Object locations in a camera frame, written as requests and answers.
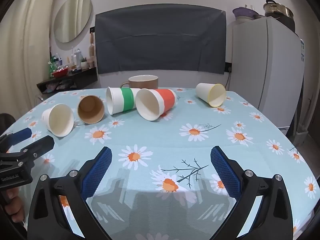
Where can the person's left hand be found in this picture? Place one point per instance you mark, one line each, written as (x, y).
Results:
(15, 206)

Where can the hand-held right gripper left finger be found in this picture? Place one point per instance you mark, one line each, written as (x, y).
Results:
(98, 170)

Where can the daisy print blue tablecloth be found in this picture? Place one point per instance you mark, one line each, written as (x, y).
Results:
(155, 140)

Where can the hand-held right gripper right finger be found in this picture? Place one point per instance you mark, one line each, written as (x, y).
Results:
(225, 172)

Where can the red banded white paper cup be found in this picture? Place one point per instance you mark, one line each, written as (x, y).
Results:
(167, 100)

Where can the green banded white paper cup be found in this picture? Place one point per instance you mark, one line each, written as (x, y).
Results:
(127, 100)

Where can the white refrigerator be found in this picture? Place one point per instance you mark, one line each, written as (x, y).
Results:
(265, 67)

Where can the red bowl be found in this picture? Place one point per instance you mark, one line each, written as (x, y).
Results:
(60, 73)

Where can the small potted plant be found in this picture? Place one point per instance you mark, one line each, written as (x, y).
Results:
(84, 64)

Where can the grey cloth cover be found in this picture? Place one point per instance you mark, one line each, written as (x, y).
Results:
(160, 40)

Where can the beige curtain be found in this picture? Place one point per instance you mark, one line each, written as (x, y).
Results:
(27, 55)

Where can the hanging wooden board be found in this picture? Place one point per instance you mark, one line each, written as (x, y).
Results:
(92, 47)

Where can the black wall shelf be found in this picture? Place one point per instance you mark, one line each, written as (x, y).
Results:
(82, 77)

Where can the plain white paper cup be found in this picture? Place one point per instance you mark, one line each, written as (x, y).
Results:
(60, 121)

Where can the steel pot with lid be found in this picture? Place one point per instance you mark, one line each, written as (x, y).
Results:
(277, 8)

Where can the dark pot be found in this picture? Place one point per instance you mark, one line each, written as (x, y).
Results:
(287, 23)

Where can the green bottle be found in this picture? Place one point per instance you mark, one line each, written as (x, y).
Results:
(51, 67)

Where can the yellow lined white paper cup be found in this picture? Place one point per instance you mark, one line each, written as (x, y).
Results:
(205, 91)

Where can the white spray can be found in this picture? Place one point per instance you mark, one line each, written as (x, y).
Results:
(78, 57)

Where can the brown ceramic mug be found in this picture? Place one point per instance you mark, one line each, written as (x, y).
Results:
(142, 82)

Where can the brown paper cup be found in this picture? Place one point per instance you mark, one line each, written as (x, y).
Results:
(90, 110)

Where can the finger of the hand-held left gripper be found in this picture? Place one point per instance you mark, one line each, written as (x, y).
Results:
(41, 145)
(21, 134)

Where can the oval wall mirror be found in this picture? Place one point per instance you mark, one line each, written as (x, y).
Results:
(72, 17)

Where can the purple basin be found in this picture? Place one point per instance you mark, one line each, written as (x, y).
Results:
(243, 12)

